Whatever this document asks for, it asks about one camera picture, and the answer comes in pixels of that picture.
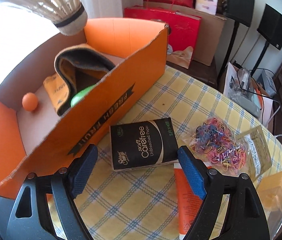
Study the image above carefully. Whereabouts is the orange white tube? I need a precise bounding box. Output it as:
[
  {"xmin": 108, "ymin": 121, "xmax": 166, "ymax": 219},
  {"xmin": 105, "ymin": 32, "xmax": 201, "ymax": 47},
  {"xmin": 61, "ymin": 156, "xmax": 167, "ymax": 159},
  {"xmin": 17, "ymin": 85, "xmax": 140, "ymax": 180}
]
[{"xmin": 173, "ymin": 163, "xmax": 202, "ymax": 239}]

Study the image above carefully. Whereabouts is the gold foil sachet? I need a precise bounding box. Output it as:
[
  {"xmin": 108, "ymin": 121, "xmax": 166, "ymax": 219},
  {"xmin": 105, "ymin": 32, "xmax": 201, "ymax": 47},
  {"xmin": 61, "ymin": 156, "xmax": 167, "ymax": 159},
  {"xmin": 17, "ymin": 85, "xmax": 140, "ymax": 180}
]
[{"xmin": 235, "ymin": 125, "xmax": 272, "ymax": 182}]

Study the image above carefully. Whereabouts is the red chocolate gift bag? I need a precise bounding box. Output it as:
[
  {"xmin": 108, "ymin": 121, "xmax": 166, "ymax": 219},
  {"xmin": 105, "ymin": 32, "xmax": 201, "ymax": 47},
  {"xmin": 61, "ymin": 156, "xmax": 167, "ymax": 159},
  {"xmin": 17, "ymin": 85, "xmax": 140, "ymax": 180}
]
[{"xmin": 124, "ymin": 7, "xmax": 202, "ymax": 69}]

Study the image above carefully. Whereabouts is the left black speaker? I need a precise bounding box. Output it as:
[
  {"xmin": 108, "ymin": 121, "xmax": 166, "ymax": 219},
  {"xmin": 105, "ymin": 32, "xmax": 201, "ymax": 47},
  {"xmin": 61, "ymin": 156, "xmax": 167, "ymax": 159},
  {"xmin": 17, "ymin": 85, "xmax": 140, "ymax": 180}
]
[{"xmin": 225, "ymin": 0, "xmax": 255, "ymax": 27}]

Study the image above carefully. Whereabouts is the orange ping pong ball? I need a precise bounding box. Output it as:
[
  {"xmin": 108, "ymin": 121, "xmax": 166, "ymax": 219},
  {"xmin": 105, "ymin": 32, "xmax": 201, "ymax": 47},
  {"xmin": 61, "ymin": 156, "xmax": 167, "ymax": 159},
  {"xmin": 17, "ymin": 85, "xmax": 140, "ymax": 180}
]
[{"xmin": 22, "ymin": 93, "xmax": 38, "ymax": 112}]

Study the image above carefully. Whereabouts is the green oval case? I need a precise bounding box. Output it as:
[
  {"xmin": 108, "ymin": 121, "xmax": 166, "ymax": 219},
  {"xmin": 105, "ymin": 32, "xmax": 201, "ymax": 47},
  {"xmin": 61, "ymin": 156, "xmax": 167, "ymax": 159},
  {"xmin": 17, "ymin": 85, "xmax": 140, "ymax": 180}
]
[{"xmin": 70, "ymin": 85, "xmax": 96, "ymax": 107}]

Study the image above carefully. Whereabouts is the right black speaker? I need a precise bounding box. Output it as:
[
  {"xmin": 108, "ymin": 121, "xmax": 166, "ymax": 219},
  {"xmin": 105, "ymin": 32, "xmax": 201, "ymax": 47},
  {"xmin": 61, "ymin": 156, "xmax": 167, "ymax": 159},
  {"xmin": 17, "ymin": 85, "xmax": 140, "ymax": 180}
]
[{"xmin": 257, "ymin": 4, "xmax": 282, "ymax": 50}]

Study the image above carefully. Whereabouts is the yellow sponge in plastic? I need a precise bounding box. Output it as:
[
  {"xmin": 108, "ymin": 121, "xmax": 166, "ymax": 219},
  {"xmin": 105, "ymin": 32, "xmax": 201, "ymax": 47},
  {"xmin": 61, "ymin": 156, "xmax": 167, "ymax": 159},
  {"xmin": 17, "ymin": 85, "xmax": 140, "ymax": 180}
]
[{"xmin": 257, "ymin": 171, "xmax": 282, "ymax": 238}]

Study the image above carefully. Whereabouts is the black tissue paper pack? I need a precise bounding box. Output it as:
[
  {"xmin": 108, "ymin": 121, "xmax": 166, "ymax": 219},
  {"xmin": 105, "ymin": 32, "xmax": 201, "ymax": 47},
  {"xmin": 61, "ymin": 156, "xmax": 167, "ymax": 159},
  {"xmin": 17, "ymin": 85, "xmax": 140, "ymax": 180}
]
[{"xmin": 110, "ymin": 118, "xmax": 178, "ymax": 171}]

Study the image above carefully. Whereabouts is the orange patterned towel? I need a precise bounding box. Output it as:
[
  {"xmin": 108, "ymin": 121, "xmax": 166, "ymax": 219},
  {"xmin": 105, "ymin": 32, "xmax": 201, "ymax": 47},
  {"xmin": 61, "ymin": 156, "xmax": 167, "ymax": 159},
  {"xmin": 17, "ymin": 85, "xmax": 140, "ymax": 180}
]
[{"xmin": 43, "ymin": 43, "xmax": 116, "ymax": 116}]

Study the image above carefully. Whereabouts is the yellow checkered tablecloth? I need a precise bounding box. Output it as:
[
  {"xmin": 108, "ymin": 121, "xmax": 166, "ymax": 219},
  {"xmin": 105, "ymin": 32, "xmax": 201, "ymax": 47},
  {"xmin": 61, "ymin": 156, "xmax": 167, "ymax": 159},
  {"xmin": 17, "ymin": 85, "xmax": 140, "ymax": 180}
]
[{"xmin": 48, "ymin": 65, "xmax": 282, "ymax": 240}]

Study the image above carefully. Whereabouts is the bag of colourful rubber bands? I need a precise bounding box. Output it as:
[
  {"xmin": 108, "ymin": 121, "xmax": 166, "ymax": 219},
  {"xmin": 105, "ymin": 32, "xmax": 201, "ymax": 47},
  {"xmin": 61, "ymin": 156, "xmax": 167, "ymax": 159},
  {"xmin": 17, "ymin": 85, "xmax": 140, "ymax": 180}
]
[{"xmin": 181, "ymin": 116, "xmax": 249, "ymax": 176}]

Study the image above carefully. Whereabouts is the brown cardboard box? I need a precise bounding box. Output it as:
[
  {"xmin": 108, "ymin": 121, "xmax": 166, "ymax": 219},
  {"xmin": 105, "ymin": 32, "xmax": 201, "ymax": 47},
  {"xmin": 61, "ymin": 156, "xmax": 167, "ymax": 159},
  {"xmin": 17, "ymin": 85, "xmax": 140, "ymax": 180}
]
[{"xmin": 144, "ymin": 2, "xmax": 226, "ymax": 66}]

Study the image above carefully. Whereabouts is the black speaker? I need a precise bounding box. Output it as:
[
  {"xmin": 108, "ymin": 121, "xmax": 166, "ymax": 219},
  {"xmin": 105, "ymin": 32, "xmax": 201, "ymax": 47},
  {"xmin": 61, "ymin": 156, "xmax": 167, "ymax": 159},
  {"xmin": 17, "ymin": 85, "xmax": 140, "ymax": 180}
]
[
  {"xmin": 257, "ymin": 4, "xmax": 282, "ymax": 50},
  {"xmin": 225, "ymin": 0, "xmax": 255, "ymax": 27}
]

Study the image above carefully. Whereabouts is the orange cardboard fruit box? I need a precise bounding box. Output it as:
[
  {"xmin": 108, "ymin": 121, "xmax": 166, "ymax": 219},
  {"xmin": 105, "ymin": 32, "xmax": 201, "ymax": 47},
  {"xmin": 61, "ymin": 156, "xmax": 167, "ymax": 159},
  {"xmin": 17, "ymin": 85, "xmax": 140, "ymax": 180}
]
[{"xmin": 0, "ymin": 18, "xmax": 168, "ymax": 199}]

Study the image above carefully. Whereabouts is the box of cluttered cables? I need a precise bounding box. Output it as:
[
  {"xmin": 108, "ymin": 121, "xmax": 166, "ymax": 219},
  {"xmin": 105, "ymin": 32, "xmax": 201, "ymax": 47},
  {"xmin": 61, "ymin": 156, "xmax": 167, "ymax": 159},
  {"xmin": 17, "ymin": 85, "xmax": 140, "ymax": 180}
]
[{"xmin": 218, "ymin": 62, "xmax": 281, "ymax": 129}]

